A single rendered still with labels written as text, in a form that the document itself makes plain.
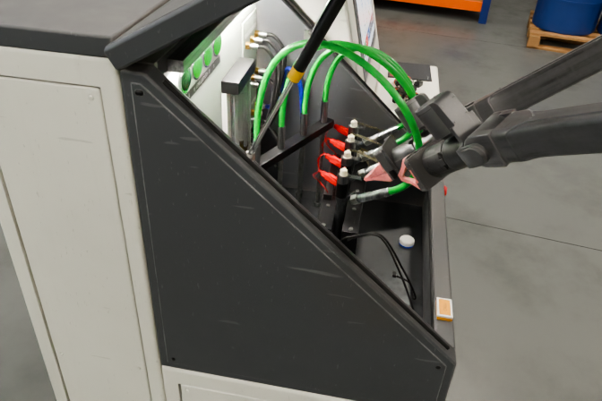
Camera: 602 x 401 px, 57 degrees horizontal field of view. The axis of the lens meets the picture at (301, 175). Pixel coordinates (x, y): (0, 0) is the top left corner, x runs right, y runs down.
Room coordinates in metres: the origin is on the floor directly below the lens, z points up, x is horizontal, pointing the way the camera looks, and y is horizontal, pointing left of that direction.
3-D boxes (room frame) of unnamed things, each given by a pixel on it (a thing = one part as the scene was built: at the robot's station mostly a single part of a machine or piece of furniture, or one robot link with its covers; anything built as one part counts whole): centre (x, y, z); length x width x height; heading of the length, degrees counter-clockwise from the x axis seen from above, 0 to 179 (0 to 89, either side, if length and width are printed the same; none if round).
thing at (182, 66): (1.08, 0.17, 1.43); 0.54 x 0.03 x 0.02; 172
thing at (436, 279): (1.01, -0.33, 0.87); 0.62 x 0.04 x 0.16; 172
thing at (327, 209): (1.16, -0.11, 0.91); 0.34 x 0.10 x 0.15; 172
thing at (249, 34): (1.32, 0.13, 1.20); 0.13 x 0.03 x 0.31; 172
